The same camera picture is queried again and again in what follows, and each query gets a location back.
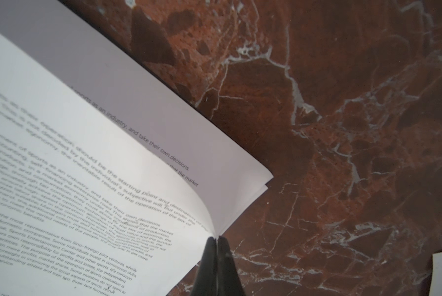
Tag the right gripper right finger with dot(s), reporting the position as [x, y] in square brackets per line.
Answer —
[228, 281]

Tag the printed paper sheet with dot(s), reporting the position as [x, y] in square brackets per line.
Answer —
[85, 210]

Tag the beige black ring binder folder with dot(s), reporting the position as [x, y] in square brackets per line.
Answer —
[181, 43]

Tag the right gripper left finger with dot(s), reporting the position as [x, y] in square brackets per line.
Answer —
[206, 279]

